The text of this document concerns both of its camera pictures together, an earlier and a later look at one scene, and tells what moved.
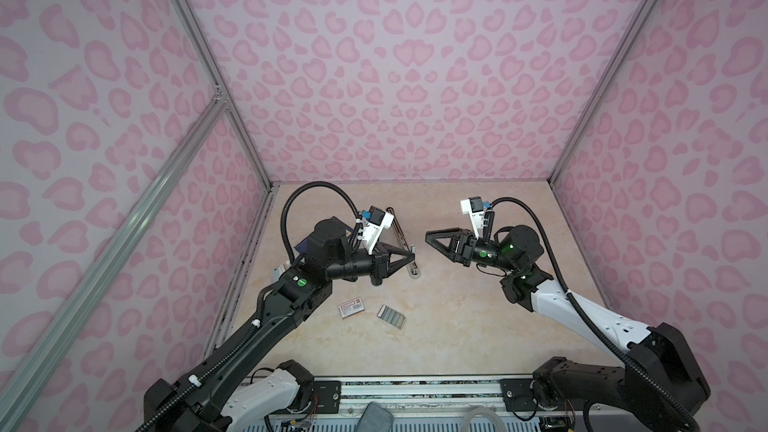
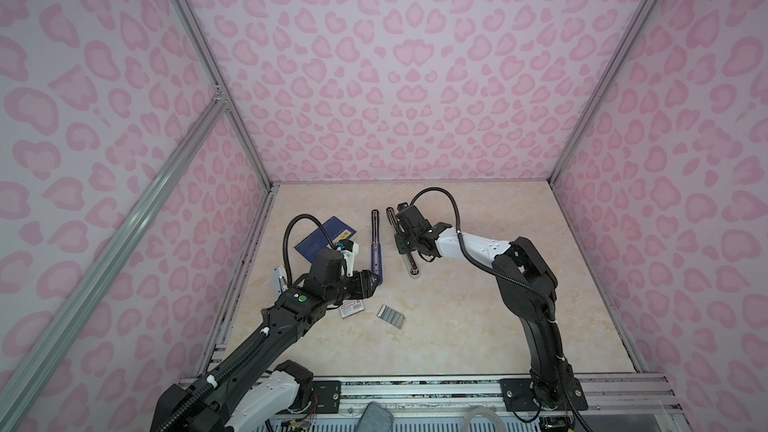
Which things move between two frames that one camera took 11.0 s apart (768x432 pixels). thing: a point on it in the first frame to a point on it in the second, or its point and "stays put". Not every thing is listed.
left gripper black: (381, 264) to (363, 284)
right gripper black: (465, 247) to (398, 240)
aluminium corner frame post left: (210, 60) stays put
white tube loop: (481, 411) stays put
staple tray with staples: (391, 316) stays put
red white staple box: (351, 308) stays put
